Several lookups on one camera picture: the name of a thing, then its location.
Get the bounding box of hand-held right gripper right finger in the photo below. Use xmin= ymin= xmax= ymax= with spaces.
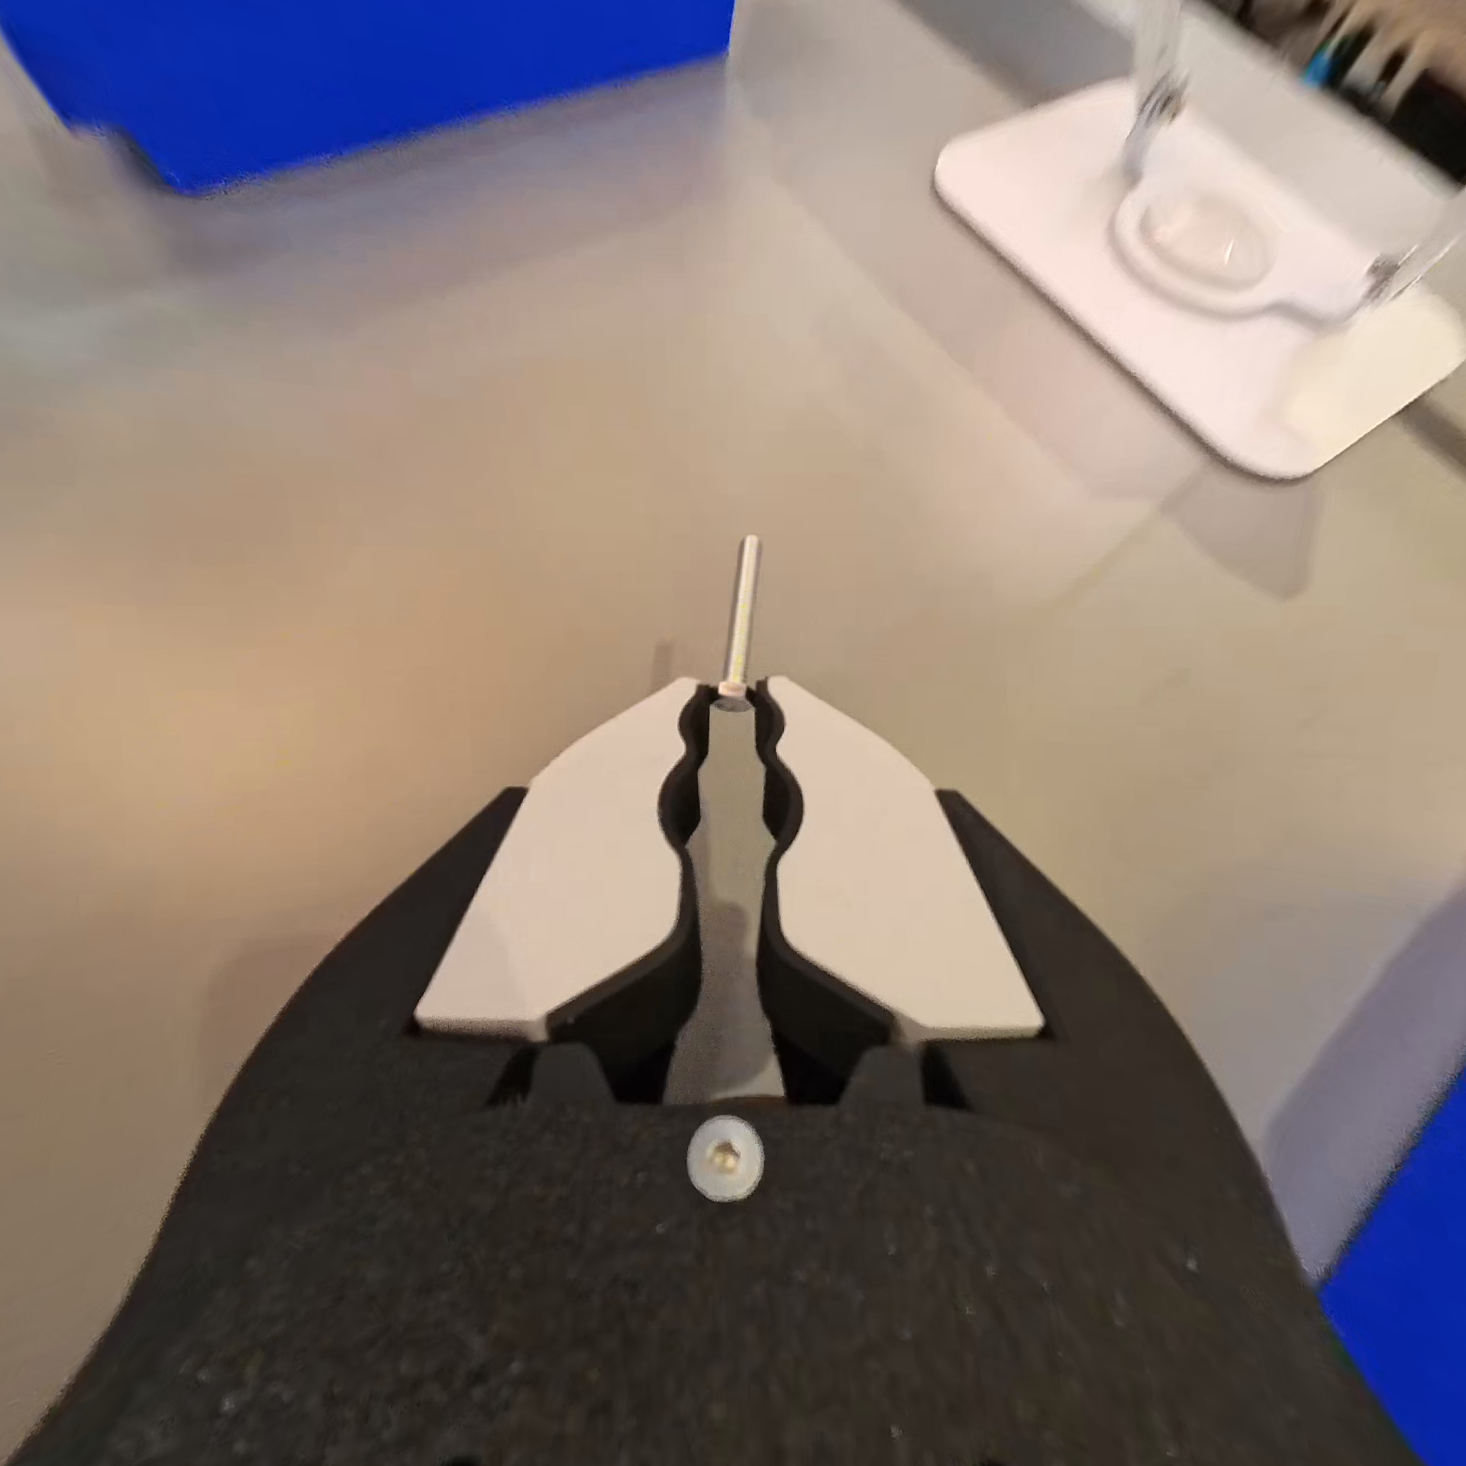
xmin=756 ymin=674 xmax=1046 ymax=1107

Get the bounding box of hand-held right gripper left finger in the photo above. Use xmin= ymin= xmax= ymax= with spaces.
xmin=415 ymin=675 xmax=703 ymax=1107

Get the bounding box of steel hex bolt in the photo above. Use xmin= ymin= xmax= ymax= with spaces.
xmin=719 ymin=534 xmax=765 ymax=714

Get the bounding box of grey desk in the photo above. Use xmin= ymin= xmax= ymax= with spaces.
xmin=0 ymin=0 xmax=1466 ymax=1450

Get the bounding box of white display stand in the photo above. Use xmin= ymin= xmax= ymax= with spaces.
xmin=934 ymin=0 xmax=1466 ymax=483

